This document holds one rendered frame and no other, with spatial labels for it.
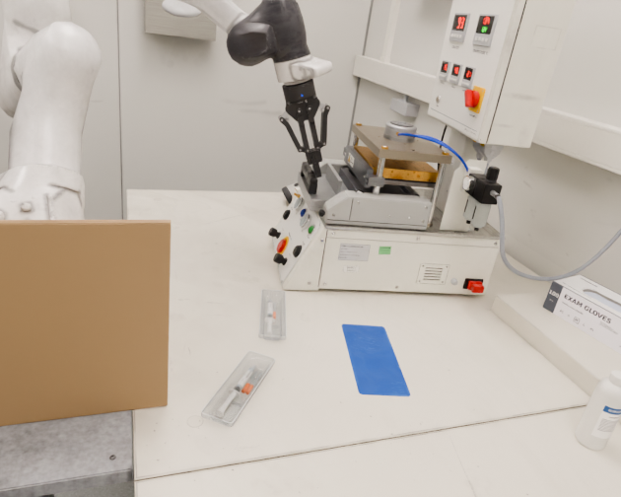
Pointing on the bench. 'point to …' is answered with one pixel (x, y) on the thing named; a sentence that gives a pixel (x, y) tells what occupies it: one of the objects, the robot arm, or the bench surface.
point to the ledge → (572, 350)
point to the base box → (394, 262)
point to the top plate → (403, 143)
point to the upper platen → (401, 170)
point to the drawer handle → (310, 177)
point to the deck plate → (427, 226)
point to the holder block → (373, 186)
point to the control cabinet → (493, 85)
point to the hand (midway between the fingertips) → (314, 163)
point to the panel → (291, 231)
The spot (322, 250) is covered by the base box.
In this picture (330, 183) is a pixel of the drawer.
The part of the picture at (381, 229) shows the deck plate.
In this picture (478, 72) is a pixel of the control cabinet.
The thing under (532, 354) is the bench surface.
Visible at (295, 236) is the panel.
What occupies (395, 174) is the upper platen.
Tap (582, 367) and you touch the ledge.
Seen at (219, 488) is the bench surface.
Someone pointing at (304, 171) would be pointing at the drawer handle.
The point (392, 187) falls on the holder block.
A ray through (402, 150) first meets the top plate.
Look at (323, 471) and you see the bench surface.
